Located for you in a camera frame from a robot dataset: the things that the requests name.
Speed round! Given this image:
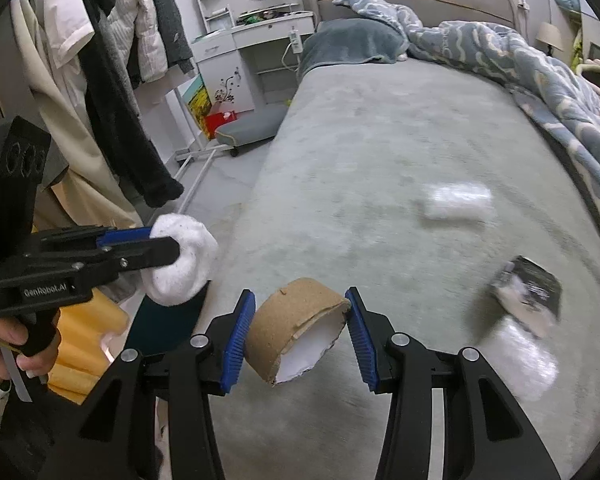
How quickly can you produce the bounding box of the brown cardboard tape roll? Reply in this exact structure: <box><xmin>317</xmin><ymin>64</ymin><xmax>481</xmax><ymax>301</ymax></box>
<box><xmin>246</xmin><ymin>278</ymin><xmax>351</xmax><ymax>385</ymax></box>

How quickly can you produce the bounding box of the black silver snack wrapper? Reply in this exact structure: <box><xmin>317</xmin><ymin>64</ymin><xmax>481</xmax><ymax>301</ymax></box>
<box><xmin>489</xmin><ymin>256</ymin><xmax>562</xmax><ymax>338</ymax></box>

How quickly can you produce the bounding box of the clear plastic bottle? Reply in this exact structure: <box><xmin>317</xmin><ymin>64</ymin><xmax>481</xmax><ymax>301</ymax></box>
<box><xmin>422</xmin><ymin>182</ymin><xmax>494</xmax><ymax>222</ymax></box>

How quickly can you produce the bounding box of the dark teal trash bin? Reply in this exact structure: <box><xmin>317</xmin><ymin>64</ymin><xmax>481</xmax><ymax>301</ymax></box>
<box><xmin>123</xmin><ymin>281</ymin><xmax>210</xmax><ymax>356</ymax></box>

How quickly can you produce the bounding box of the person's left hand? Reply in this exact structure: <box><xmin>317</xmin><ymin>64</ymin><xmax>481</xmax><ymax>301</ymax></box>
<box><xmin>0</xmin><ymin>311</ymin><xmax>61</xmax><ymax>385</ymax></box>

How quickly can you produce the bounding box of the beige hanging coat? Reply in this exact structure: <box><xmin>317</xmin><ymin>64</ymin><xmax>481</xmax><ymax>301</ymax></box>
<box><xmin>10</xmin><ymin>0</ymin><xmax>143</xmax><ymax>229</ymax></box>

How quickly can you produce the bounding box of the black hanging garment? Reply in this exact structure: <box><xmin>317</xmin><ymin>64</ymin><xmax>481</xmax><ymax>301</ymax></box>
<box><xmin>79</xmin><ymin>0</ymin><xmax>184</xmax><ymax>208</ymax></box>

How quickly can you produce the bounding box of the yellow curtain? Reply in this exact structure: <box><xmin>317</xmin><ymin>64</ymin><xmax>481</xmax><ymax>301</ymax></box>
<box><xmin>48</xmin><ymin>289</ymin><xmax>130</xmax><ymax>405</ymax></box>

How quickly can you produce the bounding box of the red box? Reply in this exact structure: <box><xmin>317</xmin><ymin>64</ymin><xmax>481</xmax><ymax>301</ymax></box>
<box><xmin>204</xmin><ymin>112</ymin><xmax>237</xmax><ymax>140</ymax></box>

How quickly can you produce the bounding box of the yellow painting canvas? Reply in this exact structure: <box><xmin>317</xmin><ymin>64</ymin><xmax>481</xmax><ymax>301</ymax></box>
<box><xmin>183</xmin><ymin>75</ymin><xmax>212</xmax><ymax>130</ymax></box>

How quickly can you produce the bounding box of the grey-green bed mattress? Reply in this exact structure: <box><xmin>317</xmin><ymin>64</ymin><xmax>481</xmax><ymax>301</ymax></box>
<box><xmin>200</xmin><ymin>60</ymin><xmax>600</xmax><ymax>478</ymax></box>

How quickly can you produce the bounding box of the grey knit hanging garment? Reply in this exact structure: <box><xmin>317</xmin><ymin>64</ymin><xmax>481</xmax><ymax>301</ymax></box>
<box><xmin>152</xmin><ymin>0</ymin><xmax>194</xmax><ymax>74</ymax></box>

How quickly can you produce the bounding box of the white puffer jacket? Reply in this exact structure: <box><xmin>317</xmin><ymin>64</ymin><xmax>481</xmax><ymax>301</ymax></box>
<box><xmin>108</xmin><ymin>0</ymin><xmax>168</xmax><ymax>82</ymax></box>

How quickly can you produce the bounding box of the white vanity desk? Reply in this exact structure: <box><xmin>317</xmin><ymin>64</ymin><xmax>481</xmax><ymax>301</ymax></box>
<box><xmin>192</xmin><ymin>0</ymin><xmax>314</xmax><ymax>115</ymax></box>

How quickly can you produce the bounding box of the white power strip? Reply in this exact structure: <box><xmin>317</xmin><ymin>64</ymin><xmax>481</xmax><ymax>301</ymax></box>
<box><xmin>289</xmin><ymin>27</ymin><xmax>303</xmax><ymax>55</ymax></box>

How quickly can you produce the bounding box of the blue-grey pillow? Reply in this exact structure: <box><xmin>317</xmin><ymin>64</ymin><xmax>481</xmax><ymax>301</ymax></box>
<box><xmin>298</xmin><ymin>18</ymin><xmax>407</xmax><ymax>79</ymax></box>

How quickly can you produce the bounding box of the blue cloud-pattern blanket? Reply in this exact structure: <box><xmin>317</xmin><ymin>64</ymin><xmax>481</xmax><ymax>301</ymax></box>
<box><xmin>332</xmin><ymin>0</ymin><xmax>600</xmax><ymax>219</ymax></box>

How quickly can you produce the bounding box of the bedside lamp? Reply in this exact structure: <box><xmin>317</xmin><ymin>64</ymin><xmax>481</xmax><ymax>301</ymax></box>
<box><xmin>535</xmin><ymin>22</ymin><xmax>564</xmax><ymax>56</ymax></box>

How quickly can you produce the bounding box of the white clothes rack frame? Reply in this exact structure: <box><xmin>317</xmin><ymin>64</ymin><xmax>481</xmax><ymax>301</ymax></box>
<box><xmin>139</xmin><ymin>69</ymin><xmax>232</xmax><ymax>214</ymax></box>

